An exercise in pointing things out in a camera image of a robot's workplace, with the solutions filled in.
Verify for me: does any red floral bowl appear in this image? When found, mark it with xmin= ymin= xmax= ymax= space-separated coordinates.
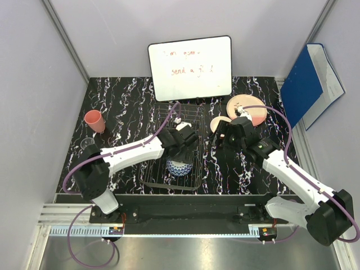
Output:
xmin=210 ymin=116 xmax=231 ymax=133

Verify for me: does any blue white patterned bowl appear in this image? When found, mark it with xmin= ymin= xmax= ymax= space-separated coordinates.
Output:
xmin=166 ymin=159 xmax=193 ymax=177

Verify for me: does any cream pink plate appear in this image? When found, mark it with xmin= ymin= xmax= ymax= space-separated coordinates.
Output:
xmin=226 ymin=94 xmax=267 ymax=127

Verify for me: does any pink plastic cup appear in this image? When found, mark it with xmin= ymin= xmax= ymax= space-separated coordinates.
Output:
xmin=84 ymin=110 xmax=106 ymax=133

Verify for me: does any clear drinking glass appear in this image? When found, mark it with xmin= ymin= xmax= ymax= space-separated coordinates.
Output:
xmin=80 ymin=137 xmax=95 ymax=150

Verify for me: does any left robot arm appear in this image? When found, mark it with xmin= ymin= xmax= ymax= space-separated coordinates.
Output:
xmin=72 ymin=123 xmax=199 ymax=223

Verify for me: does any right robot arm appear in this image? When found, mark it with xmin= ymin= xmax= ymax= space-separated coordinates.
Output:
xmin=213 ymin=117 xmax=354 ymax=246

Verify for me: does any white whiteboard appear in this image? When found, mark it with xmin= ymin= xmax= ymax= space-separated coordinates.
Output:
xmin=147 ymin=35 xmax=232 ymax=102

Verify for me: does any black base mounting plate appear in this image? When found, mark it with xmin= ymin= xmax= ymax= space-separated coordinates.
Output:
xmin=89 ymin=194 xmax=288 ymax=236

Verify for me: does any blue folder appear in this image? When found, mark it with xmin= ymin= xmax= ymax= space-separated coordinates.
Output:
xmin=280 ymin=43 xmax=345 ymax=129

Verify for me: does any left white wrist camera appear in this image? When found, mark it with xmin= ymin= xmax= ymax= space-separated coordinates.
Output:
xmin=174 ymin=118 xmax=192 ymax=131

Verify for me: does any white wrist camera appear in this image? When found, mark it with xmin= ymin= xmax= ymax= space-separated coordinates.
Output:
xmin=174 ymin=118 xmax=192 ymax=131
xmin=236 ymin=107 xmax=252 ymax=121

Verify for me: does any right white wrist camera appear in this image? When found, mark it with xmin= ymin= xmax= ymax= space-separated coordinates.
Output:
xmin=236 ymin=107 xmax=252 ymax=121

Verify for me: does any grey wire dish rack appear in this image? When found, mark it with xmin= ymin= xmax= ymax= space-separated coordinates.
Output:
xmin=139 ymin=103 xmax=205 ymax=191

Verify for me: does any white slotted cable duct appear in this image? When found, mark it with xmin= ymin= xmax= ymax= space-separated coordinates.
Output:
xmin=49 ymin=226 xmax=124 ymax=237

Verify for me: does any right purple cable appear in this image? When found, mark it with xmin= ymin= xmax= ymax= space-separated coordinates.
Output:
xmin=241 ymin=104 xmax=359 ymax=243

